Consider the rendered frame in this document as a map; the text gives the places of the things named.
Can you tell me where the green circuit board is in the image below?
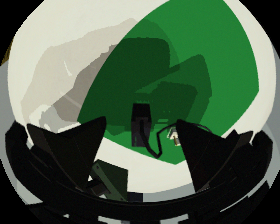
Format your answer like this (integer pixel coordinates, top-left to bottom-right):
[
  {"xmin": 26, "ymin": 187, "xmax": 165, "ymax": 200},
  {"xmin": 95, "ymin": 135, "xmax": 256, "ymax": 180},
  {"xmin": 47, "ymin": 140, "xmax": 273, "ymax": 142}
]
[{"xmin": 76, "ymin": 0, "xmax": 260, "ymax": 165}]

